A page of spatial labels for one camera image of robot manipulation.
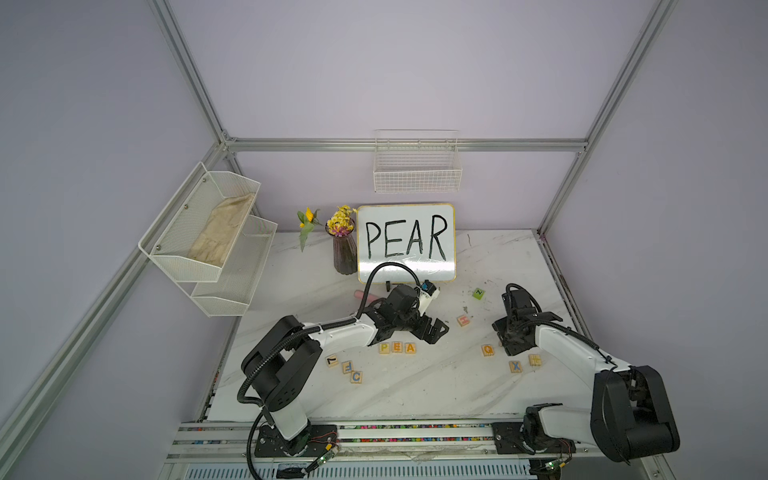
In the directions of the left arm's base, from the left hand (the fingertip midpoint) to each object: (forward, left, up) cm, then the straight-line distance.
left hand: (434, 324), depth 86 cm
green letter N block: (+15, -17, -7) cm, 24 cm away
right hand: (0, -19, -6) cm, 20 cm away
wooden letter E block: (-4, +11, -7) cm, 13 cm away
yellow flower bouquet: (+26, +28, +15) cm, 41 cm away
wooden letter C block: (-13, +22, -7) cm, 27 cm away
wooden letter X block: (-10, -23, -7) cm, 26 cm away
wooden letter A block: (-4, +7, -7) cm, 11 cm away
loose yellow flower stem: (+26, +38, +16) cm, 49 cm away
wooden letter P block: (-4, +15, -7) cm, 17 cm away
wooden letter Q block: (-5, -17, -7) cm, 19 cm away
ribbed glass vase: (+25, +28, +2) cm, 38 cm away
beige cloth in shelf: (+17, +59, +22) cm, 65 cm away
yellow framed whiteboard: (+31, +2, +5) cm, 31 cm away
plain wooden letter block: (-8, -30, -7) cm, 32 cm away
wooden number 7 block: (-8, +30, -7) cm, 32 cm away
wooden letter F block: (-10, +25, -8) cm, 28 cm away
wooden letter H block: (+5, -11, -8) cm, 15 cm away
